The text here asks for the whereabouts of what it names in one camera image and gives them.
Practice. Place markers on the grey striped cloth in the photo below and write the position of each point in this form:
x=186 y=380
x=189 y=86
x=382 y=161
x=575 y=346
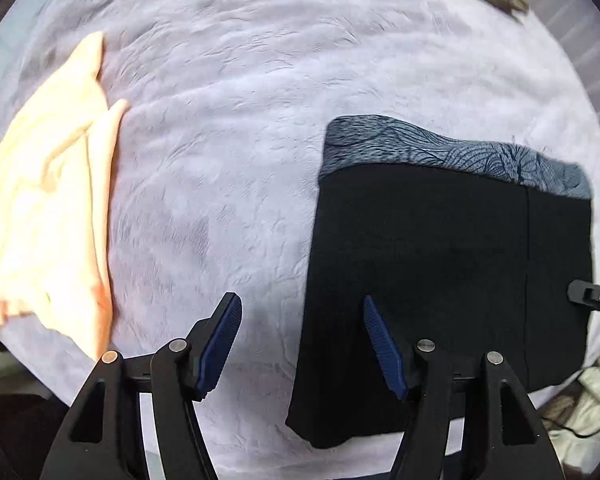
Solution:
x=580 y=35

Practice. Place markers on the black pants with patterned waistband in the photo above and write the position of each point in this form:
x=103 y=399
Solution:
x=430 y=240

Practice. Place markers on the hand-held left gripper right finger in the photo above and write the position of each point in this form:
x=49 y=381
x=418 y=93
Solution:
x=386 y=355

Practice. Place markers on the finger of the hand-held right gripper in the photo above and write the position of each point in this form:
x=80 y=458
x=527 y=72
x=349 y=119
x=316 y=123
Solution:
x=592 y=296

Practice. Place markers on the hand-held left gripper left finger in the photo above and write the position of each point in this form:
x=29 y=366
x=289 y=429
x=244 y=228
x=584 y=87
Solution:
x=220 y=350

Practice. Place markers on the orange cloth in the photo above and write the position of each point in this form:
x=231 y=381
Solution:
x=40 y=200

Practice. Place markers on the lavender plush blanket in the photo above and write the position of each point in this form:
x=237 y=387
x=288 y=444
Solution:
x=205 y=160

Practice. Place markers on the white cloth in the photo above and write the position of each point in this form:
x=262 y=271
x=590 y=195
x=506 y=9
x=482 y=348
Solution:
x=597 y=390

